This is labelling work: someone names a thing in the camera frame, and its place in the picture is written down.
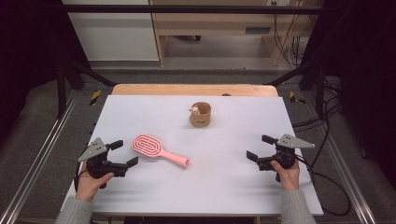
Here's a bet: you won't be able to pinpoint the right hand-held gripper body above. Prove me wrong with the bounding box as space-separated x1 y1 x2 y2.
257 133 316 183

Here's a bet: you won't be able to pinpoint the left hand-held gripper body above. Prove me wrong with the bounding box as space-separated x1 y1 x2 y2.
73 137 129 189

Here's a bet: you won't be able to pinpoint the pink hairbrush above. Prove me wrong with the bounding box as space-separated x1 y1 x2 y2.
131 133 191 169

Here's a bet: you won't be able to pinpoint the person's right hand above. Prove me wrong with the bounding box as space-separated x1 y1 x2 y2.
270 160 301 191

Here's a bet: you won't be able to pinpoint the person's left hand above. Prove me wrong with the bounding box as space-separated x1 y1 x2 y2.
75 161 116 203

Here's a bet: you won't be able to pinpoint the yellow black striped tape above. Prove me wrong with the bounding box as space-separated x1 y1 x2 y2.
289 91 306 105
89 89 103 106

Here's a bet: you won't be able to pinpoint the white board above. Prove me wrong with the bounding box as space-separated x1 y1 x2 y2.
60 94 324 217

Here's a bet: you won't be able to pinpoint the brown cup with small figure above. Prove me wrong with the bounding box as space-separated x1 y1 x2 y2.
189 101 212 128

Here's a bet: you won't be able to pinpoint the wooden table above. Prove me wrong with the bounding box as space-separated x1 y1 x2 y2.
111 83 279 97

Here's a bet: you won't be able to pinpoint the white cabinet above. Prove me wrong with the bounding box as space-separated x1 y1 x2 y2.
61 0 160 62

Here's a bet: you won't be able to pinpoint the black curtain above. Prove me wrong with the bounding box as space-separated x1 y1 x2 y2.
0 0 92 141
300 0 396 188

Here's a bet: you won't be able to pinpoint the light wooden desk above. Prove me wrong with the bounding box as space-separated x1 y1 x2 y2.
148 0 325 67

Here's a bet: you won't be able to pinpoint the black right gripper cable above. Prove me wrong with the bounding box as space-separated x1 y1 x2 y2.
293 153 353 217

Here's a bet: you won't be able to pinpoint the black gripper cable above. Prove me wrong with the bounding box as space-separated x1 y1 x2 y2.
293 153 353 217
73 161 90 192

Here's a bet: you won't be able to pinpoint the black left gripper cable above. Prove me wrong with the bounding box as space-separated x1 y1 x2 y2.
73 161 90 192

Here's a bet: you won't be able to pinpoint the black floor cable bundle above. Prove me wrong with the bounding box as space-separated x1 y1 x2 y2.
292 77 344 175

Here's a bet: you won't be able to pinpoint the metal floor rail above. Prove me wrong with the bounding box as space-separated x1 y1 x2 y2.
323 136 377 224
0 90 80 224

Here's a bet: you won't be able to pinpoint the black cables under desk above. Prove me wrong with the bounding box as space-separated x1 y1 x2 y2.
273 0 316 68

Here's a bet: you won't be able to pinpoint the black metal frame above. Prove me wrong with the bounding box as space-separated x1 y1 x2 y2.
55 4 326 119

